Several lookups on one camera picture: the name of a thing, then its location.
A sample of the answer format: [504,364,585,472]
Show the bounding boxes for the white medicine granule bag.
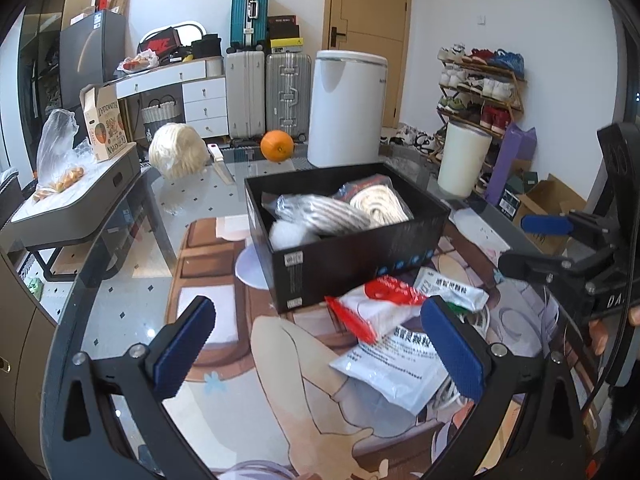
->
[330,326,448,415]

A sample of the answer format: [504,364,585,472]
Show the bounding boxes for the red white balloon glue bag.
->
[324,275,426,344]

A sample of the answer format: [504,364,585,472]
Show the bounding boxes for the white drawer desk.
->
[115,56,229,139]

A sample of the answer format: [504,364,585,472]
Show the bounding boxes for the orange fruit carton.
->
[79,84,128,162]

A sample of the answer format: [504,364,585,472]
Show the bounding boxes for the bamboo shoe rack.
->
[436,44,526,139]

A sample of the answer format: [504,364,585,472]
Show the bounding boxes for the clear plastic bag with fruit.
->
[32,108,98,202]

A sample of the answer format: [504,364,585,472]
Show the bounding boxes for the bagged grey striped cloth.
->
[262,192,383,236]

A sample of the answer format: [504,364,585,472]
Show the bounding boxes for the white handled knife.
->
[206,143,235,185]

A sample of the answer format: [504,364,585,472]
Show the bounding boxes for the purple yoga mat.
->
[485,122,537,206]

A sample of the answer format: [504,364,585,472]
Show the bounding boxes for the wooden door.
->
[322,0,411,128]

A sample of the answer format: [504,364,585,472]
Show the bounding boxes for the grey white side table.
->
[8,143,150,282]

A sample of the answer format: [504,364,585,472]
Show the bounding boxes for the beige low cabinet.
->
[1,254,55,466]

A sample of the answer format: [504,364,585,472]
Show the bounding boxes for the anime print table mat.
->
[81,213,601,480]

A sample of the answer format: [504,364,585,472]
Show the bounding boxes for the black cardboard box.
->
[245,162,449,313]

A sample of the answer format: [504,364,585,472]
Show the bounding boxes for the white suitcase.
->
[226,51,266,141]

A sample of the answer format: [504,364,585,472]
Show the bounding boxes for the black glass cabinet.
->
[17,0,92,160]

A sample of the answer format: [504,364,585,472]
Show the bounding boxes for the black yellow stacked boxes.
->
[267,14,304,53]

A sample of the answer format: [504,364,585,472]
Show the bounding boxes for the bagged white rope coil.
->
[344,173,416,226]

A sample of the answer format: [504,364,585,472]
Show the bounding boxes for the orange fruit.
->
[260,130,295,162]

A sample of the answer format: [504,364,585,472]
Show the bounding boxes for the cream tumbler cup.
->
[437,119,492,198]

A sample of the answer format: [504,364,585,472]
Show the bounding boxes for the right hand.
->
[589,303,640,356]

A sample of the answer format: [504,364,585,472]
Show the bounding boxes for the dark grey fridge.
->
[60,10,126,110]

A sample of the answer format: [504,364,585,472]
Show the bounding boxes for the woven laundry basket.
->
[141,94,182,128]

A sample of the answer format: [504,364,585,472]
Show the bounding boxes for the red black shoe box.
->
[137,27,182,58]

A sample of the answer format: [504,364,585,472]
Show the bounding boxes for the silver suitcase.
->
[266,52,312,141]

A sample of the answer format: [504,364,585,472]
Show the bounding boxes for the teal suitcase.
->
[229,0,269,50]

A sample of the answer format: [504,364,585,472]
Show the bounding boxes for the open brown cardboard box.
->
[512,174,587,256]

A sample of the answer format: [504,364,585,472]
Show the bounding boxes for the white yarn ball bag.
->
[149,122,209,179]

